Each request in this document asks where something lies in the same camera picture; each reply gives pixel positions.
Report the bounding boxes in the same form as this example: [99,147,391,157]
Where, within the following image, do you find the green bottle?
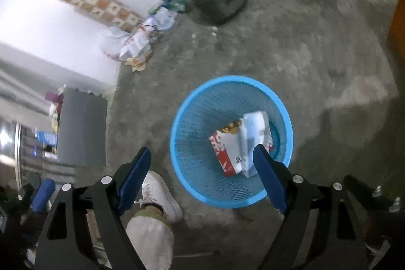
[152,0,187,15]

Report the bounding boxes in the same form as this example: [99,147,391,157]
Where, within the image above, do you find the grey cabinet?
[57,88,108,167]

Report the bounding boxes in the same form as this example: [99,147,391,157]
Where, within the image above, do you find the red white snack packet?
[209,120,254,177]

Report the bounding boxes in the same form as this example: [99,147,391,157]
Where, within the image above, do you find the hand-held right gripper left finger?
[34,147,152,270]

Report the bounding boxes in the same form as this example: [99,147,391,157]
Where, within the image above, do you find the white blue packet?
[242,111,274,178]

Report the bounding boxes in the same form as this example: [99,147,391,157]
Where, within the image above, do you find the white plastic bag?
[99,30,128,61]

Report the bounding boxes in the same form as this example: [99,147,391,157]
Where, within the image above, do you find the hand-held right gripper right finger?
[252,145,369,270]

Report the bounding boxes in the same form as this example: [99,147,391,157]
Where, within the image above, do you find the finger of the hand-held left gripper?
[14,179,56,214]

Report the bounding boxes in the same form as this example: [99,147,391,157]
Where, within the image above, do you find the white shoe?
[136,171,183,224]

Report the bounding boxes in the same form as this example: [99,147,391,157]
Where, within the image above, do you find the white blue printed bag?
[148,6,178,34]

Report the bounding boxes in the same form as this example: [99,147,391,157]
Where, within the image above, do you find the red white printed packet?
[119,25,153,63]

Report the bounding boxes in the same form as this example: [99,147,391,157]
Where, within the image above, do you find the yellow crumpled paper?
[124,55,150,72]

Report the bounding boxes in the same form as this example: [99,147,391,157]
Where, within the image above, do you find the person's fluffy white pant leg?
[126,207,175,270]

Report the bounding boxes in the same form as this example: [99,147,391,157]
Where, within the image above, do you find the dark metal frame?
[344,174,405,270]

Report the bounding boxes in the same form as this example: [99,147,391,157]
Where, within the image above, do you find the tile pattern board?
[58,0,143,33]

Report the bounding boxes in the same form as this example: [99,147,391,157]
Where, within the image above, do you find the orange object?
[389,0,405,51]

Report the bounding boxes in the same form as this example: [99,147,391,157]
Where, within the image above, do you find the blue mesh wastebasket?
[170,75,294,209]

